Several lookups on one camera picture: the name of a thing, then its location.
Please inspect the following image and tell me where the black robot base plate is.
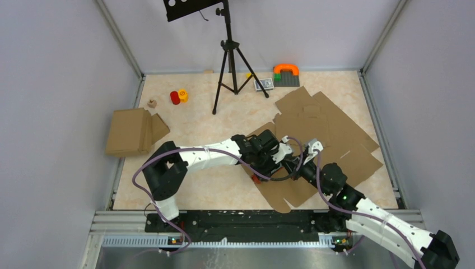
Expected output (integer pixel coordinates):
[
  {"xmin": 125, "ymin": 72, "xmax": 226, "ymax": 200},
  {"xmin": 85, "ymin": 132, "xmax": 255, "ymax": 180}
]
[{"xmin": 145, "ymin": 210, "xmax": 366, "ymax": 244}]

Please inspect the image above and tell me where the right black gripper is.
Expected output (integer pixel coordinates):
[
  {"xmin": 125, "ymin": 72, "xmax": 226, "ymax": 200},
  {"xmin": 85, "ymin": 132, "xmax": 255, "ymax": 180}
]
[{"xmin": 279, "ymin": 150, "xmax": 331, "ymax": 196}]

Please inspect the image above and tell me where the playing card deck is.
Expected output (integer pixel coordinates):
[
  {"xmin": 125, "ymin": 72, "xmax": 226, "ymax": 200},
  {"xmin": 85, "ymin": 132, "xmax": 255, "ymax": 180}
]
[{"xmin": 254, "ymin": 78, "xmax": 274, "ymax": 91}]

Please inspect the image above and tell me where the folded brown cardboard box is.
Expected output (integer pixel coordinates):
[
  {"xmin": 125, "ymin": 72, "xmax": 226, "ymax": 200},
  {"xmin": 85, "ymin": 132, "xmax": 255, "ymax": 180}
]
[{"xmin": 105, "ymin": 108, "xmax": 170, "ymax": 157}]

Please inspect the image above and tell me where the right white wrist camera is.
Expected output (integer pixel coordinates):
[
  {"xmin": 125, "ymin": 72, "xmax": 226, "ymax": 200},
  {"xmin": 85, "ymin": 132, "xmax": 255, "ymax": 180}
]
[{"xmin": 303, "ymin": 138, "xmax": 324, "ymax": 163}]

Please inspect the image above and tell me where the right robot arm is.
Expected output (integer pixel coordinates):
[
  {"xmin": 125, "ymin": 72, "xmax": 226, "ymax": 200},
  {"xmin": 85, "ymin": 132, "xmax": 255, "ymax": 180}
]
[{"xmin": 284, "ymin": 160, "xmax": 460, "ymax": 268}]

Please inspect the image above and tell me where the black camera tripod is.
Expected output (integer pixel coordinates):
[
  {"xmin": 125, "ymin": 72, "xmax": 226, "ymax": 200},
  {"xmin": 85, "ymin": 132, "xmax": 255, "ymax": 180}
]
[{"xmin": 212, "ymin": 1, "xmax": 269, "ymax": 115}]

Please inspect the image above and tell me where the black perforated plate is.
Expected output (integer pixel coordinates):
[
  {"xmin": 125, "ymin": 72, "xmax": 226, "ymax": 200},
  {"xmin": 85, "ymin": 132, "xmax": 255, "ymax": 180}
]
[{"xmin": 163, "ymin": 0, "xmax": 222, "ymax": 22}]

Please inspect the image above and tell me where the orange arch toy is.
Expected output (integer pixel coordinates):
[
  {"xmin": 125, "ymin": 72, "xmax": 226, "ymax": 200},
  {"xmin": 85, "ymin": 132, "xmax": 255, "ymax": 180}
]
[{"xmin": 273, "ymin": 63, "xmax": 300, "ymax": 76}]

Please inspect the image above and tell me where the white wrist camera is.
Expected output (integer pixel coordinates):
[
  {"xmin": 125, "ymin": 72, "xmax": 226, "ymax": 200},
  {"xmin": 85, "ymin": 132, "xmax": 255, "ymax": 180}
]
[
  {"xmin": 303, "ymin": 138, "xmax": 324, "ymax": 163},
  {"xmin": 271, "ymin": 136, "xmax": 294, "ymax": 164}
]

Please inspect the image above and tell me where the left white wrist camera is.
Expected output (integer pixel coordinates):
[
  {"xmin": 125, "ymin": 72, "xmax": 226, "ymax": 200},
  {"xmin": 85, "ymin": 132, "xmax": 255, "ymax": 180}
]
[{"xmin": 271, "ymin": 136, "xmax": 294, "ymax": 164}]

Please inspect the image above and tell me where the large flat cardboard sheet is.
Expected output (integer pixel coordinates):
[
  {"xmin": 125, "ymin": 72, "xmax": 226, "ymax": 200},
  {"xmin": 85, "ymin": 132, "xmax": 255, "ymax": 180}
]
[{"xmin": 254, "ymin": 87, "xmax": 383, "ymax": 213}]

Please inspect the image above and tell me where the yellow toy block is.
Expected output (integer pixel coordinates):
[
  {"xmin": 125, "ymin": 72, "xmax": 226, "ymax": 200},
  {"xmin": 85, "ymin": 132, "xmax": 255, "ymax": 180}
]
[{"xmin": 178, "ymin": 89, "xmax": 189, "ymax": 103}]

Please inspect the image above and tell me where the small wooden cube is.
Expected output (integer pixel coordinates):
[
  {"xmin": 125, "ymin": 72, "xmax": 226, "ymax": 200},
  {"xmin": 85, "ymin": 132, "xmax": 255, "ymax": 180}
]
[{"xmin": 147, "ymin": 99, "xmax": 157, "ymax": 108}]

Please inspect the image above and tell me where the red cylinder toy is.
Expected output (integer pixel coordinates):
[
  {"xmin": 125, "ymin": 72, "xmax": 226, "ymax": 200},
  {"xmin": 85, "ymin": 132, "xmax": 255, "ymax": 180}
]
[{"xmin": 170, "ymin": 91, "xmax": 181, "ymax": 105}]

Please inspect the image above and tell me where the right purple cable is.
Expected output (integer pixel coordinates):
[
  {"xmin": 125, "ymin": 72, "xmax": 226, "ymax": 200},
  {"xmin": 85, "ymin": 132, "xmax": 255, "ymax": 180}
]
[{"xmin": 314, "ymin": 150, "xmax": 427, "ymax": 269}]

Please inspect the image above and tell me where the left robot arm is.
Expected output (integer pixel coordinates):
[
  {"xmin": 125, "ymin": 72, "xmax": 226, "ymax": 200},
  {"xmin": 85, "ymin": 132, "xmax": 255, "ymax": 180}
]
[{"xmin": 142, "ymin": 129, "xmax": 293, "ymax": 232}]

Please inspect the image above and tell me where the red paper box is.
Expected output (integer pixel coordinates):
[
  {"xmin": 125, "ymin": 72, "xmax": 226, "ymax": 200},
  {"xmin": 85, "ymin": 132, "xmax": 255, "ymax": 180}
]
[{"xmin": 251, "ymin": 174, "xmax": 261, "ymax": 184}]

